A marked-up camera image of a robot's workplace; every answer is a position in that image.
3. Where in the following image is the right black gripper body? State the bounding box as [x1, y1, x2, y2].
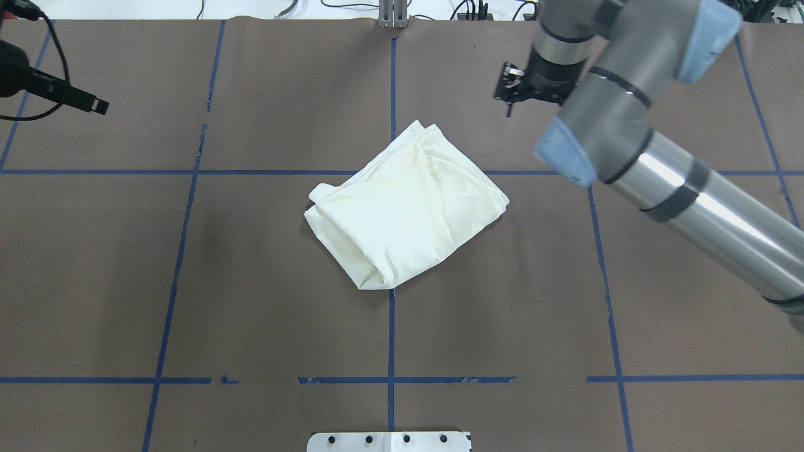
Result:
[493, 53, 581, 117]

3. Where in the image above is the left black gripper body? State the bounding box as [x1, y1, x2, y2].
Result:
[1, 41, 75, 107]

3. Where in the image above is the cream long-sleeve cat shirt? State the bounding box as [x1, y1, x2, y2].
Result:
[304, 121, 510, 290]

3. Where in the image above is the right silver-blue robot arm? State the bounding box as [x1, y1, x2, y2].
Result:
[494, 1, 803, 316]

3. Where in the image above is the orange black adapter box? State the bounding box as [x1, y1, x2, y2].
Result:
[450, 1, 494, 22]

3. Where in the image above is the aluminium frame post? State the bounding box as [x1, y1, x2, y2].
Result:
[378, 0, 410, 30]

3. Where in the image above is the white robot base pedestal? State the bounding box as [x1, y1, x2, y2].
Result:
[305, 430, 473, 451]

